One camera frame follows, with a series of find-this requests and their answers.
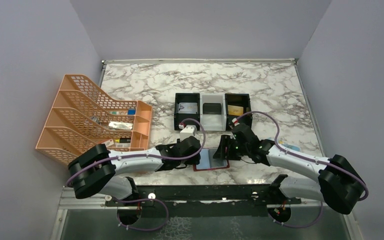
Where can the silver foil packet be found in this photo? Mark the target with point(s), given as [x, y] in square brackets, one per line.
[120, 126]

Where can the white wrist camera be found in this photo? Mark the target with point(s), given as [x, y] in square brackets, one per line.
[234, 122]
[186, 131]

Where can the black bin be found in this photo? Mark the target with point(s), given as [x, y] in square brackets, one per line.
[185, 97]
[236, 104]

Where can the yellow black marker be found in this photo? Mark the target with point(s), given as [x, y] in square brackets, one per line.
[122, 140]

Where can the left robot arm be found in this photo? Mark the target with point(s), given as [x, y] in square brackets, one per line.
[94, 171]

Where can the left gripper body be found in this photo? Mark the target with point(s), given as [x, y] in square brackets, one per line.
[181, 162]

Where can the black card in bin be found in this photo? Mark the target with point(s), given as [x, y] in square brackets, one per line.
[210, 108]

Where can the red card holder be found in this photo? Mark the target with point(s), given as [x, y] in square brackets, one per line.
[207, 161]

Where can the right black bin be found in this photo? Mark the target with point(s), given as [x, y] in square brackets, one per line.
[236, 104]

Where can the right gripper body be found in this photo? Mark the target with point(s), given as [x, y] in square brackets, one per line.
[227, 147]

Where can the left black bin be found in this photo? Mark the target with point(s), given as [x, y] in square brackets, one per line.
[185, 97]

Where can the white middle bin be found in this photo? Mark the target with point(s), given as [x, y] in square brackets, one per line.
[213, 123]

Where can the orange plastic file organizer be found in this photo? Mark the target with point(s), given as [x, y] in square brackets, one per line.
[79, 117]

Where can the gold card in bin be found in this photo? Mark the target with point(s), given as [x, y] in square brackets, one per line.
[235, 110]

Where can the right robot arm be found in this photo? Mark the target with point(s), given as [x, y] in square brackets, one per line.
[330, 180]

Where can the silver card in bin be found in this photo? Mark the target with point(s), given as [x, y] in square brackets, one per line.
[187, 108]

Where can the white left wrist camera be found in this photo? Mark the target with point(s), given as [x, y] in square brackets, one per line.
[186, 131]

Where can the blue plastic packaged item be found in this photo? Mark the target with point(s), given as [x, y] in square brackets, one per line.
[285, 145]

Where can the black mounting rail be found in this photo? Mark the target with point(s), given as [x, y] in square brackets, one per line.
[195, 201]

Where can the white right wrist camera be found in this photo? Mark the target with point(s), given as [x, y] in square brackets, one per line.
[234, 122]

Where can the blue item in organizer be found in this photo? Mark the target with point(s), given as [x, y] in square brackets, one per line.
[131, 112]

